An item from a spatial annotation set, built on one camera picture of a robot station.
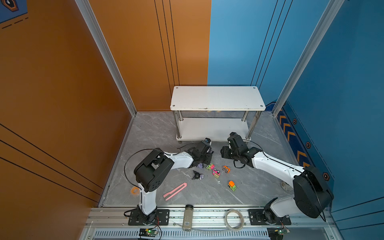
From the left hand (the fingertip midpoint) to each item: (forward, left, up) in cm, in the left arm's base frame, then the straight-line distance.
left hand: (210, 155), depth 95 cm
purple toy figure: (-8, +6, +1) cm, 10 cm away
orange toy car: (-10, -9, +2) cm, 13 cm away
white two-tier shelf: (+39, -7, -1) cm, 39 cm away
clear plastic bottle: (-35, +12, +3) cm, 37 cm away
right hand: (-2, -6, +7) cm, 10 cm away
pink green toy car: (-12, -3, +1) cm, 13 cm away
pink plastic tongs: (-25, +24, 0) cm, 34 cm away
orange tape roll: (-31, +30, +28) cm, 51 cm away
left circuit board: (-41, +32, -3) cm, 52 cm away
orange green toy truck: (-19, -11, +2) cm, 22 cm away
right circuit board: (-40, -30, -2) cm, 50 cm away
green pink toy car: (-8, 0, +1) cm, 8 cm away
